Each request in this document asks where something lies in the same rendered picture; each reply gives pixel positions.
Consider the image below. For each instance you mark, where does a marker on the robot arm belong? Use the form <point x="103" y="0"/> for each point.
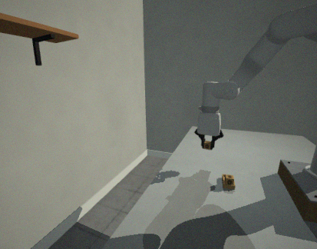
<point x="293" y="24"/>

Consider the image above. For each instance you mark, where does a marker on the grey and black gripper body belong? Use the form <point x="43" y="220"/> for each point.
<point x="209" y="124"/>

